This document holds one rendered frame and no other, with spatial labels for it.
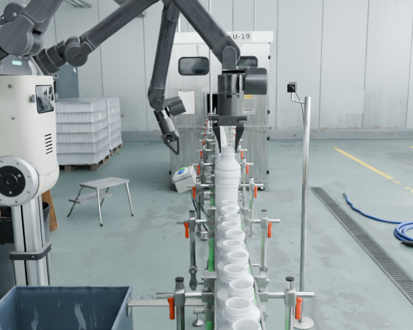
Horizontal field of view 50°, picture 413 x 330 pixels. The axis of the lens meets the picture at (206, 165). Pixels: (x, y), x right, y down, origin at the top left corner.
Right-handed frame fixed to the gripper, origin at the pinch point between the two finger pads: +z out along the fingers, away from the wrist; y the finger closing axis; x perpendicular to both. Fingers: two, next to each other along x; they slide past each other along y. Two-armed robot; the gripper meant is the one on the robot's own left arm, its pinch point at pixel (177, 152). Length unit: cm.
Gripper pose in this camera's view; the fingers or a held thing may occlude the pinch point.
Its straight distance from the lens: 185.5
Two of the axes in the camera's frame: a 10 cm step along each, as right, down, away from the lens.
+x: -9.3, 3.5, 0.9
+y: 0.2, -1.9, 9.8
